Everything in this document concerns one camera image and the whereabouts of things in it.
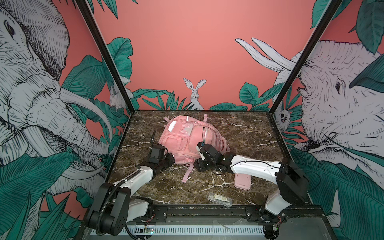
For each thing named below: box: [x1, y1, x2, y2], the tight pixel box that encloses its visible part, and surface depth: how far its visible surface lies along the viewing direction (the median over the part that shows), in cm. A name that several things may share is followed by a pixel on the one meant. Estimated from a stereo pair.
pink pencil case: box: [234, 173, 252, 191], surface depth 84 cm
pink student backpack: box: [158, 114, 231, 183], surface depth 100 cm
